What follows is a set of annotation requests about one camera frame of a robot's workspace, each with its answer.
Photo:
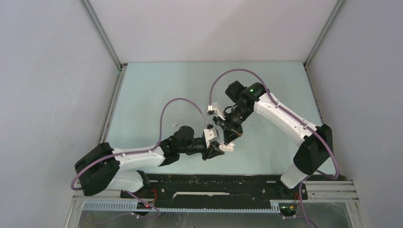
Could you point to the white oval charging case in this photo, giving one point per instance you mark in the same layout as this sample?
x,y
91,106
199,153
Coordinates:
x,y
227,148

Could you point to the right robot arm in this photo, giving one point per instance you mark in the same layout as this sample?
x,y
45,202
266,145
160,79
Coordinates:
x,y
315,143

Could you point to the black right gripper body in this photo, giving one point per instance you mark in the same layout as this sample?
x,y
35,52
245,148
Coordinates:
x,y
233,121

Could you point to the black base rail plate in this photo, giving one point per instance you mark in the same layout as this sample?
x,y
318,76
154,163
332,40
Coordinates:
x,y
209,182

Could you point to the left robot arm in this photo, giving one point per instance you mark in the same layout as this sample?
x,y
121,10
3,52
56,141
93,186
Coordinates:
x,y
107,168

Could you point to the aluminium frame rail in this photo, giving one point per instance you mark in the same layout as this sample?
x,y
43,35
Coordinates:
x,y
311,191

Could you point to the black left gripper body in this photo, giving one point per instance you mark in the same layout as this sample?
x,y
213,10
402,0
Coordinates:
x,y
206,154

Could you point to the white cable duct strip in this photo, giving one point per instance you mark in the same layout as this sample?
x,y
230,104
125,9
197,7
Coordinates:
x,y
135,206

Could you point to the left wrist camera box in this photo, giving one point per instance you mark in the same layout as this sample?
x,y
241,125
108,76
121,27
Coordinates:
x,y
210,135

